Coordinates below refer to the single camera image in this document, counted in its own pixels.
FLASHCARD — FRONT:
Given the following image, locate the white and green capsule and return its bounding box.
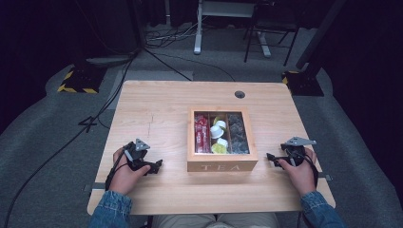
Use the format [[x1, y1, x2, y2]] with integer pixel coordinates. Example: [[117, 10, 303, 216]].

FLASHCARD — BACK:
[[212, 116, 228, 129]]

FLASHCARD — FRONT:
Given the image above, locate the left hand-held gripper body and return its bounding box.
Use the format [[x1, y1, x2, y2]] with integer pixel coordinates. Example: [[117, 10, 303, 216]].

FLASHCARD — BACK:
[[123, 138, 153, 172]]

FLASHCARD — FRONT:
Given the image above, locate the wooden box with glass lid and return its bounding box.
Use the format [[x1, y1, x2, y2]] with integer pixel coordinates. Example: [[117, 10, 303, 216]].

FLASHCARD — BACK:
[[186, 105, 259, 173]]

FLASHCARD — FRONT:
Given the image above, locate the person's left hand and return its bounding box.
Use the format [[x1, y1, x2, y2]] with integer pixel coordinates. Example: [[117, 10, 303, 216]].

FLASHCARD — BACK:
[[108, 147, 152, 196]]

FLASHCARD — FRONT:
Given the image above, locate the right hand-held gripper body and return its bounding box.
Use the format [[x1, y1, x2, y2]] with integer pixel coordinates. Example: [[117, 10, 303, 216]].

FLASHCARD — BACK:
[[279, 136, 317, 167]]

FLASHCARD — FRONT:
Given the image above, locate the white desk leg frame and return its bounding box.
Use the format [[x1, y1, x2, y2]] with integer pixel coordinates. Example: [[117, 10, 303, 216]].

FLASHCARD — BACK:
[[193, 0, 273, 59]]

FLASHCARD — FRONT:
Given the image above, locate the long black floor cable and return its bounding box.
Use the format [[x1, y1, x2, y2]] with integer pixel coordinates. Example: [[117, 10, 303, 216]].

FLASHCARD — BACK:
[[2, 53, 138, 228]]

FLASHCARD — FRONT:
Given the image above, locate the black metal chair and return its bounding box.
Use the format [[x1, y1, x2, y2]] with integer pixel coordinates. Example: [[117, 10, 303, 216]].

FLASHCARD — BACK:
[[242, 1, 300, 67]]

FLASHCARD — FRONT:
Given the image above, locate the pile of dark packets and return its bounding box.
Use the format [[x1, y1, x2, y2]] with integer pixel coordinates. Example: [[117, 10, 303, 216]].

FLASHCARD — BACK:
[[227, 113, 250, 155]]

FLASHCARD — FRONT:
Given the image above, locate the bundle of floor cables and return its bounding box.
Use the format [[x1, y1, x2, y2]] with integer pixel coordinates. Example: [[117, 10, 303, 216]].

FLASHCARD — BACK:
[[144, 15, 207, 50]]

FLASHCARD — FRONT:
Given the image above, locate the left hand-held gripper cable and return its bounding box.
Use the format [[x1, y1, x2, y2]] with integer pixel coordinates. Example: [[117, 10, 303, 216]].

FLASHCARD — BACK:
[[105, 151, 129, 192]]

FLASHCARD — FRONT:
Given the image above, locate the slanted black pole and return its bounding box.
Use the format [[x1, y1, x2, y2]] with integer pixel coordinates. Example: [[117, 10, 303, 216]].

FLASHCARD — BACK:
[[296, 0, 348, 70]]

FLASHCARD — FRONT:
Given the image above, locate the person's right hand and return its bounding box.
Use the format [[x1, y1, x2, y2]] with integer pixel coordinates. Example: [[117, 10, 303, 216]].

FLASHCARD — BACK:
[[278, 147, 318, 197]]

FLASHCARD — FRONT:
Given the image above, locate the white capsule cup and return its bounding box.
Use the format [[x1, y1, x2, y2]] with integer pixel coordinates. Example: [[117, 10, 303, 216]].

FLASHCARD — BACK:
[[209, 124, 225, 140]]

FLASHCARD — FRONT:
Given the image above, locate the black yellow striped stand base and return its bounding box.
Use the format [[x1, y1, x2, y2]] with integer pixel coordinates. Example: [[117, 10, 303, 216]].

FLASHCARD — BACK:
[[281, 69, 325, 97], [57, 63, 107, 95]]

